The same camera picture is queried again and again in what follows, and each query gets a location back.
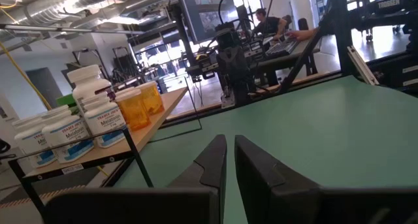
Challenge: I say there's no orange pill bottle white cap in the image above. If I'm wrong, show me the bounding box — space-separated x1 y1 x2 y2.
136 81 165 116
114 88 152 132

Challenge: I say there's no black frame post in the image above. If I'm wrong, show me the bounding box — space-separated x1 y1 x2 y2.
321 0 355 78

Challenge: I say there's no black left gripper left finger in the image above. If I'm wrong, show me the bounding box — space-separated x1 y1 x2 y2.
44 135 228 224

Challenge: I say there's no dark office desk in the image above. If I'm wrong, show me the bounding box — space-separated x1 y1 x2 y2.
254 37 319 86

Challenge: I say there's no wooden shelf with black frame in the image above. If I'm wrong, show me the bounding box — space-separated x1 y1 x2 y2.
8 76 203 218

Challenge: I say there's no large wall display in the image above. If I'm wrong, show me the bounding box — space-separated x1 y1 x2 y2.
178 0 249 44

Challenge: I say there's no black keyboard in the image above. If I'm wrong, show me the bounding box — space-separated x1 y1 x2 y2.
265 39 300 58

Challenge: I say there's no person's forearm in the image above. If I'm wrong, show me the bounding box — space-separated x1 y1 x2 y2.
287 27 319 42

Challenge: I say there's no yellow hanging cable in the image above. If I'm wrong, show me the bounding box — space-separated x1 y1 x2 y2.
0 40 53 111

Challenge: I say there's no grey metal bracket plate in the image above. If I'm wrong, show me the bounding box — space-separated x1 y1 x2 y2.
347 46 380 87

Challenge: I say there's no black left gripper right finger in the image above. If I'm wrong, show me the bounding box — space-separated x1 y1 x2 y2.
234 135 418 224

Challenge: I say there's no person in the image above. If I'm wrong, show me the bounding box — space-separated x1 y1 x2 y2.
253 7 291 39

